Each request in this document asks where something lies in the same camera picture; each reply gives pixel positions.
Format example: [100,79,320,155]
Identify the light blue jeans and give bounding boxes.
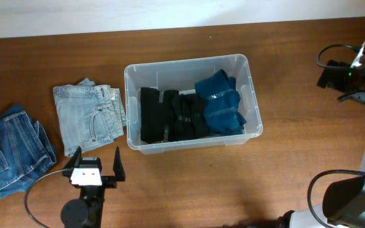
[53,78,126,157]

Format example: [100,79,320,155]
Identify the dark blue folded jeans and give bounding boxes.
[0,104,57,200]

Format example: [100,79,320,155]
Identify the clear plastic storage bin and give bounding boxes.
[124,54,263,155]

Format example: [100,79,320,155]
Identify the black folded garment in bin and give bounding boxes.
[141,87,179,144]

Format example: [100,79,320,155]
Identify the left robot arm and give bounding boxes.
[60,147,125,228]

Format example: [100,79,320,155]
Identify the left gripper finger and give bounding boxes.
[113,146,125,182]
[63,146,82,170]

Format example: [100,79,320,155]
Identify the black taped cloth bundle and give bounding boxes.
[169,93,210,141]

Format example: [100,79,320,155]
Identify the teal blue taped cloth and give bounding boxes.
[195,69,247,136]

